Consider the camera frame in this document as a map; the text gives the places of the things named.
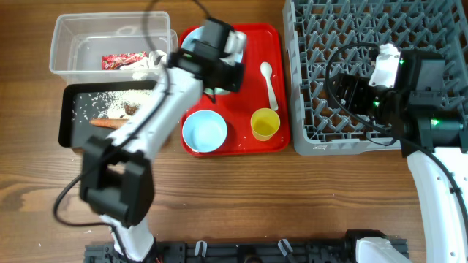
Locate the light blue plate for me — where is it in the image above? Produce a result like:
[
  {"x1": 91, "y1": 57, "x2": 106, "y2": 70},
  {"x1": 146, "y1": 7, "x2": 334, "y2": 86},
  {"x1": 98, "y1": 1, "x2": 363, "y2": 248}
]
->
[{"x1": 181, "y1": 26, "x2": 243, "y2": 63}]

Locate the white tissue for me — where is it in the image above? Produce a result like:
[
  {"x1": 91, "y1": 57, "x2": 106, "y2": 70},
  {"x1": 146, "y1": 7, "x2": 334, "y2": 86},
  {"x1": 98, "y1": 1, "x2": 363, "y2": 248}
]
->
[{"x1": 120, "y1": 50, "x2": 167, "y2": 80}]

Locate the white plastic spoon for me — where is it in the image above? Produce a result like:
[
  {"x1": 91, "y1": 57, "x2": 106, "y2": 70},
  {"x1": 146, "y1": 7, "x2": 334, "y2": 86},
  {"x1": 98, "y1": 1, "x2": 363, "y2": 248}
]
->
[{"x1": 260, "y1": 61, "x2": 279, "y2": 111}]

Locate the light blue bowl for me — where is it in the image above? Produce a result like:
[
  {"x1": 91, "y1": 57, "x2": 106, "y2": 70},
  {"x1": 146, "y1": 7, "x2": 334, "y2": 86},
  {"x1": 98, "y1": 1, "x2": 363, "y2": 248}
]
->
[{"x1": 182, "y1": 110, "x2": 227, "y2": 153}]

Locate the yellow plastic cup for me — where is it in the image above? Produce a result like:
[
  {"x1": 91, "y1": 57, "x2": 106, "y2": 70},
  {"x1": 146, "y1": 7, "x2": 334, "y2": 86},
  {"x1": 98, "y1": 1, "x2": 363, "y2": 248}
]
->
[{"x1": 250, "y1": 108, "x2": 281, "y2": 141}]

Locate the brown food scrap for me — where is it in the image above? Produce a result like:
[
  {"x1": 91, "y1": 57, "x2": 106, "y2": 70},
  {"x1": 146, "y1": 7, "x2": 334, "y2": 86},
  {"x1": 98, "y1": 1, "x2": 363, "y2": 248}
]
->
[{"x1": 124, "y1": 105, "x2": 139, "y2": 115}]

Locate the red snack wrapper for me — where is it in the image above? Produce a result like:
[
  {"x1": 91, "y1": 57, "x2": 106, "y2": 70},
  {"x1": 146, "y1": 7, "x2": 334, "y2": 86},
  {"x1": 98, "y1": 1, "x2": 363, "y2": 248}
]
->
[{"x1": 102, "y1": 52, "x2": 148, "y2": 70}]

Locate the white rice pile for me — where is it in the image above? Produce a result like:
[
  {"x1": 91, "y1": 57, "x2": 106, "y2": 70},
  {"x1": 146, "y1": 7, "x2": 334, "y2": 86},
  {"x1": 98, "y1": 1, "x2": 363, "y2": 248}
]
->
[{"x1": 71, "y1": 89, "x2": 152, "y2": 121}]

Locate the orange carrot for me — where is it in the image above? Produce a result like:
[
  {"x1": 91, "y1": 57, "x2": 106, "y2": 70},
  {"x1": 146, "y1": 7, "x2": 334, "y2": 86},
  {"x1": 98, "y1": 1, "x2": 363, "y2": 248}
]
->
[{"x1": 89, "y1": 118, "x2": 128, "y2": 129}]

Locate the mint green bowl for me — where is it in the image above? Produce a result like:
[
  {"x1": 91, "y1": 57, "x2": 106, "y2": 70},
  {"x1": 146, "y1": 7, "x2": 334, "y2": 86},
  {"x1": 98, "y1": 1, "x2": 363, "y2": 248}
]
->
[{"x1": 203, "y1": 88, "x2": 230, "y2": 96}]

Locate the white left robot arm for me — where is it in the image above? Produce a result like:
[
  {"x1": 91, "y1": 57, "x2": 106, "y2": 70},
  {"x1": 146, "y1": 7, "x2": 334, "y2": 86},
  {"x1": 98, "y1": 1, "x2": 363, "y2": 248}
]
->
[{"x1": 52, "y1": 12, "x2": 247, "y2": 262}]

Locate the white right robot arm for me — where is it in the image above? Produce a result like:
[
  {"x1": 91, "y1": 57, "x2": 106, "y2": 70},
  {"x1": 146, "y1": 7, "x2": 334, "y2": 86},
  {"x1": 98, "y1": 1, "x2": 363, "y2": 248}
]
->
[{"x1": 324, "y1": 43, "x2": 467, "y2": 262}]

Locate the grey dishwasher rack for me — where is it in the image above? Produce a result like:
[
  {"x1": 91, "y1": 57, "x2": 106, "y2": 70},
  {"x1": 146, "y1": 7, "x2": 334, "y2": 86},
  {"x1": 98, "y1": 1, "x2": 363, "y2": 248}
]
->
[{"x1": 282, "y1": 0, "x2": 467, "y2": 156}]

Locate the clear plastic waste bin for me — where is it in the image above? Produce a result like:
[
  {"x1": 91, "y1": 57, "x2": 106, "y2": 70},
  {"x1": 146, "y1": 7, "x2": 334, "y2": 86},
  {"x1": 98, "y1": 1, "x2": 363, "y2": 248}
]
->
[{"x1": 49, "y1": 11, "x2": 178, "y2": 85}]

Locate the black waste tray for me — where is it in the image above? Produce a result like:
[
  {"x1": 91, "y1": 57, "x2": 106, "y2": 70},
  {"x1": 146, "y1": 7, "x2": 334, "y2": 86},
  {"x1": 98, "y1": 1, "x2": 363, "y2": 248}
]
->
[{"x1": 58, "y1": 80, "x2": 156, "y2": 149}]

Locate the red serving tray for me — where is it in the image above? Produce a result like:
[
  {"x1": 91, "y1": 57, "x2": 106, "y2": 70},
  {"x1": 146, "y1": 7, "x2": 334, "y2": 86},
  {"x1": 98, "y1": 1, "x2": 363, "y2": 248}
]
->
[{"x1": 181, "y1": 23, "x2": 290, "y2": 157}]

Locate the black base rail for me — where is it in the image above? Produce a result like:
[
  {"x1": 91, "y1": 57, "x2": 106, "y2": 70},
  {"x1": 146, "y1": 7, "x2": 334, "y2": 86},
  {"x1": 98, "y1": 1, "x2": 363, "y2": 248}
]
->
[{"x1": 83, "y1": 239, "x2": 409, "y2": 263}]

